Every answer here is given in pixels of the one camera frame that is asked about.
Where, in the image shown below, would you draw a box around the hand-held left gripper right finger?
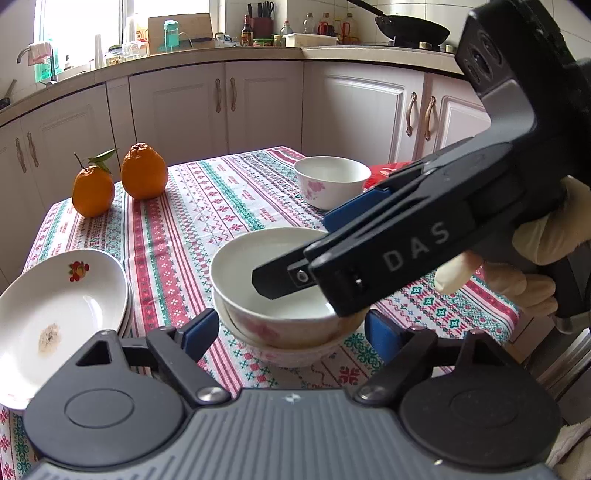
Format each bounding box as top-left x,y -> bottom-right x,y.
355,310 -> 504,402

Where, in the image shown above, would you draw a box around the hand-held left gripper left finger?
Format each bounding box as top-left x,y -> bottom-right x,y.
74,308 -> 232,409

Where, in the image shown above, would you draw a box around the person's right hand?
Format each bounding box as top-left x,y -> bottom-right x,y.
434,178 -> 591,319

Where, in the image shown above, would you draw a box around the grey metal frame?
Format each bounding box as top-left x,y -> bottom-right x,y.
522,318 -> 591,407

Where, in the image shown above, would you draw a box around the white kitchen cabinets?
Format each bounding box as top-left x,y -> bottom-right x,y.
0,58 -> 495,287

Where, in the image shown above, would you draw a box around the large bumpy orange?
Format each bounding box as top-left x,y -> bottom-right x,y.
120,143 -> 168,201

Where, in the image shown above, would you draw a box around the cardboard box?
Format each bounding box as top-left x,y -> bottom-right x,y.
148,13 -> 213,54

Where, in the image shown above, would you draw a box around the red packet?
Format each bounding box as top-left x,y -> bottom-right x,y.
363,161 -> 413,191

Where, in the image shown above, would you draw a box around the patterned red green tablecloth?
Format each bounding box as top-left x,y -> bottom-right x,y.
0,146 -> 522,480

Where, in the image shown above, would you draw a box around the white garment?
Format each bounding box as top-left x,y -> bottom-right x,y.
547,418 -> 591,480

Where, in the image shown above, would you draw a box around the window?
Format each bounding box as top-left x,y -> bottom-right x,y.
39,0 -> 211,47

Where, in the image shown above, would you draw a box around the white rectangular container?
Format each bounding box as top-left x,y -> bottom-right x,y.
283,33 -> 339,48

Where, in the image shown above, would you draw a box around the black wok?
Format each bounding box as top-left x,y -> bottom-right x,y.
346,0 -> 451,47

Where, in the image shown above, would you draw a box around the knife block with knives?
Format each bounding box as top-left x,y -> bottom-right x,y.
247,1 -> 275,40

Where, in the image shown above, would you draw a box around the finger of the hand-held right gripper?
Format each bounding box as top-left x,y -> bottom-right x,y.
252,247 -> 325,301
323,154 -> 451,234

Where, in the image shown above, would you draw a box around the orange with green leaves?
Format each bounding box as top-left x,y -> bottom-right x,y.
72,148 -> 120,219

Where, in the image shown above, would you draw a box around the white pink-floral bowl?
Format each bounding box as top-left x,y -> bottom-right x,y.
294,156 -> 372,211
210,227 -> 366,350
213,295 -> 366,368

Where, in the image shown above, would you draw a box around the stained white fruit-print plate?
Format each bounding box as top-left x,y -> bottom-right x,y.
0,249 -> 130,413

